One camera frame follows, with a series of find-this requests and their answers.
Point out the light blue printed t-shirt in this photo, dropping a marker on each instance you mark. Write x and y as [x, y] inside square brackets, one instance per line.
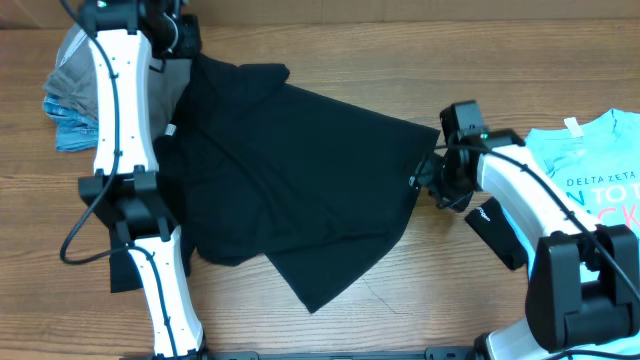
[596, 164]

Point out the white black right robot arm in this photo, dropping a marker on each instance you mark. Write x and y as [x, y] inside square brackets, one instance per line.
[582, 300]

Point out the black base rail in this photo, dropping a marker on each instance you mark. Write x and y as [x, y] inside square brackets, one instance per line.
[340, 355]

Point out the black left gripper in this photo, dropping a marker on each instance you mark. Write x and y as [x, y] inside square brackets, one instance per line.
[189, 42]

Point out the black garment with white logo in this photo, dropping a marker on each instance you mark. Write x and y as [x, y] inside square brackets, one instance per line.
[489, 222]

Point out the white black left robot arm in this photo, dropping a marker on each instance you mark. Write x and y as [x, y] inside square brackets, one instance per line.
[122, 192]

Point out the folded grey shirt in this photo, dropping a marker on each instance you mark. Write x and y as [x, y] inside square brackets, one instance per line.
[73, 81]

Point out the folded blue garment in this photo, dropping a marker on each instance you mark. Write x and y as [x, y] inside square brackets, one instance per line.
[74, 132]

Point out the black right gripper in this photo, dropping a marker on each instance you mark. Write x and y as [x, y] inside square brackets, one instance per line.
[432, 175]

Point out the black t-shirt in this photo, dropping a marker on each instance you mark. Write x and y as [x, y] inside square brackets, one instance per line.
[258, 166]

